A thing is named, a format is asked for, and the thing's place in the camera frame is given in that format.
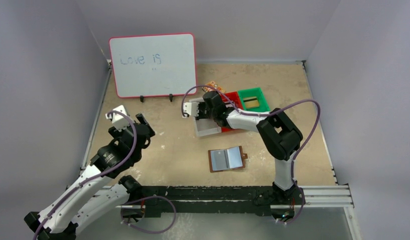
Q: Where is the gold card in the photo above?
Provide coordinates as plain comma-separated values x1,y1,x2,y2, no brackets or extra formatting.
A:
242,96,260,110

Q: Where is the brown leather card holder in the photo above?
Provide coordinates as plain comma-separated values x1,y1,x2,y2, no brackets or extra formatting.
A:
208,145,248,173

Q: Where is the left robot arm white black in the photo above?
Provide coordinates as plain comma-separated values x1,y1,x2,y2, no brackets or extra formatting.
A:
24,109,155,240

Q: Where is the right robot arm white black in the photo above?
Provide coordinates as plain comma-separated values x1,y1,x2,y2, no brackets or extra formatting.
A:
183,91,303,195

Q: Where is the orange spiral notebook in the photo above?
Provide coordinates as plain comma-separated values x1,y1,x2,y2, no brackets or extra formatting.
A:
202,81,226,93

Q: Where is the white plastic bin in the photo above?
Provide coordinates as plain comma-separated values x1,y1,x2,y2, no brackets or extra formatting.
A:
188,97,222,137

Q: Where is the red plastic bin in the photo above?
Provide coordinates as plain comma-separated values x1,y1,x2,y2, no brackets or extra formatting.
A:
221,91,248,133

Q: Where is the green plastic bin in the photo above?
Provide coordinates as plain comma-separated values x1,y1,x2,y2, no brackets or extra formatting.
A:
237,87,270,113

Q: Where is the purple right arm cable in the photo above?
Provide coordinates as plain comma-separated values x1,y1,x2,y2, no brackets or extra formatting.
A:
181,85,321,186

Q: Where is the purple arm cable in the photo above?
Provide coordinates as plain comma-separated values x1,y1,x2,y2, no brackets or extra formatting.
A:
181,85,321,186
32,110,138,240

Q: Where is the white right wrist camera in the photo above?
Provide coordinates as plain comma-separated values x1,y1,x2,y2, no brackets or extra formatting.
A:
182,102,199,118

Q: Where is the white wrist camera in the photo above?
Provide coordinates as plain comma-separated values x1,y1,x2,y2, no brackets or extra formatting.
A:
182,102,199,118
105,105,132,132

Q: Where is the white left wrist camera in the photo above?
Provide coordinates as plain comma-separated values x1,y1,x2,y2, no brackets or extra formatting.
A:
105,105,132,132

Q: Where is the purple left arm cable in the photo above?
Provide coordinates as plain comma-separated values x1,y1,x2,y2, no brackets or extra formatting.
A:
32,110,138,240

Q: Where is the white board pink frame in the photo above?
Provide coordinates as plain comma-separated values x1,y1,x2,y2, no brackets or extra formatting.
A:
109,32,197,99

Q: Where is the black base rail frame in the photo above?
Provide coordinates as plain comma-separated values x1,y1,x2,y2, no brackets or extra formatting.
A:
92,175,354,220

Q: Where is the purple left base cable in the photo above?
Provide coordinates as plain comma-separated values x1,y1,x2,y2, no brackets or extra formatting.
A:
120,195,177,234

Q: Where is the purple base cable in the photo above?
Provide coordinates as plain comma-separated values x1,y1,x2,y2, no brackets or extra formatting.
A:
275,185,307,226
120,195,177,234

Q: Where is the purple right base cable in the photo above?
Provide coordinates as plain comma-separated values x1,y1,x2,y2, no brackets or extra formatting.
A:
275,185,307,226

